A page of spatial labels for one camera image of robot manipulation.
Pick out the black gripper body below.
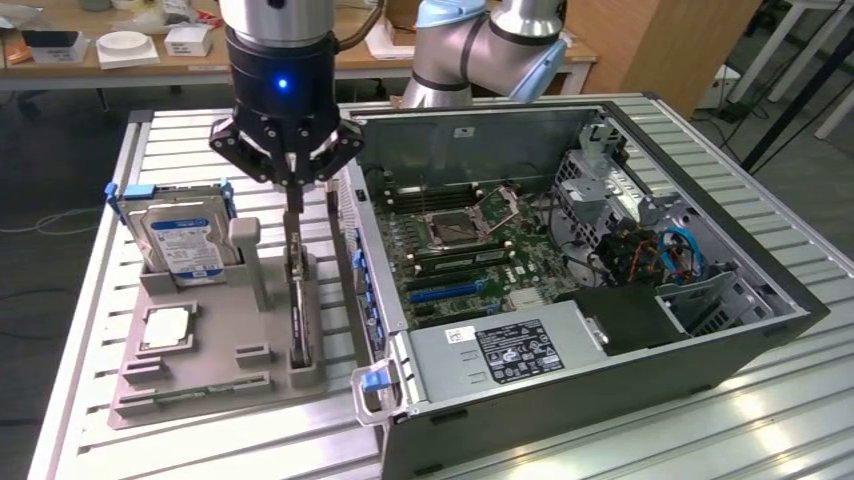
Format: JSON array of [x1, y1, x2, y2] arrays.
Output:
[[224, 27, 340, 187]]

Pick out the black graphics card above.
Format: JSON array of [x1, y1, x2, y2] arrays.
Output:
[[281, 185, 320, 374]]

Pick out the wooden desk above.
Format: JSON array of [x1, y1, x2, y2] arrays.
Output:
[[0, 0, 599, 109]]

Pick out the white cardboard box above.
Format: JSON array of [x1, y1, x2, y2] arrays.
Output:
[[162, 25, 214, 57]]

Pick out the white papers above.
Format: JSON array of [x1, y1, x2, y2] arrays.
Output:
[[362, 22, 418, 61]]

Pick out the hard disk with blue caddy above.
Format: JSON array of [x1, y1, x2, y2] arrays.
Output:
[[105, 180, 242, 289]]

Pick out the CPU socket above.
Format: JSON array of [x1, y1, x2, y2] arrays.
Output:
[[425, 209, 501, 249]]

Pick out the white square box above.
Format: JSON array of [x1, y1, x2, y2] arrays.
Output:
[[94, 32, 161, 71]]

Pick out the brown cardboard box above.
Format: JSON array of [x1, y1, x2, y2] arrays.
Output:
[[385, 0, 420, 29]]

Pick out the metal socket cover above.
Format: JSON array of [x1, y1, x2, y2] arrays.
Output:
[[469, 182, 528, 224]]

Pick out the green RAM stick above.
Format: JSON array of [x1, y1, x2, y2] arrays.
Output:
[[416, 247, 508, 274], [150, 383, 241, 401]]

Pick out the white box with dark lid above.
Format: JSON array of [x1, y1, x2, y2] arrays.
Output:
[[19, 29, 90, 65]]

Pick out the blue expansion slot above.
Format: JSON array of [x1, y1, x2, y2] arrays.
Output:
[[408, 279, 492, 304]]

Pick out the grey parts rack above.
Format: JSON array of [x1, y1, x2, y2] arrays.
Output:
[[105, 216, 338, 431]]

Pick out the silver CPU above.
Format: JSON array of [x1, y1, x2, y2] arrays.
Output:
[[142, 309, 192, 349]]

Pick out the silver metal disk bay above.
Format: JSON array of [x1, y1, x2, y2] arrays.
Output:
[[552, 119, 695, 251]]

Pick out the green motherboard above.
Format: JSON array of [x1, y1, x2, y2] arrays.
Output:
[[372, 174, 581, 331]]

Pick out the silver chipset heatsink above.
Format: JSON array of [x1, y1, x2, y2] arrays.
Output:
[[509, 288, 555, 307]]

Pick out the grey power supply unit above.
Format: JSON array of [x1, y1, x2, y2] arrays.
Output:
[[405, 299, 612, 405]]

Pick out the clear latch with blue tab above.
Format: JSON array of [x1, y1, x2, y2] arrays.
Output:
[[349, 362, 409, 427]]

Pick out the wooden cabinet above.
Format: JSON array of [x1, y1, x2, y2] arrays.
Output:
[[565, 0, 761, 121]]

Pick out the black plastic shroud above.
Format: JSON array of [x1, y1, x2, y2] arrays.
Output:
[[572, 287, 692, 357]]

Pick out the grey metal drive cage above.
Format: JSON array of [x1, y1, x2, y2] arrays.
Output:
[[652, 264, 795, 337]]

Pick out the black open PC case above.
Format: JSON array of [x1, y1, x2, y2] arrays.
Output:
[[336, 97, 832, 480]]

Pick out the black diagonal pole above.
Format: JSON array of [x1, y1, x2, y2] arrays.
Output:
[[739, 29, 854, 174]]

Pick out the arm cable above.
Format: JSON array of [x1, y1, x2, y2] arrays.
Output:
[[332, 0, 389, 52]]

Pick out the white floor cable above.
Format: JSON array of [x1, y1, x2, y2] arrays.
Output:
[[0, 202, 108, 236]]

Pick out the blue wire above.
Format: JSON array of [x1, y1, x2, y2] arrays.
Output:
[[656, 227, 705, 285]]

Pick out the white table frame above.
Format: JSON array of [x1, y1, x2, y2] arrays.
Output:
[[725, 0, 854, 141]]

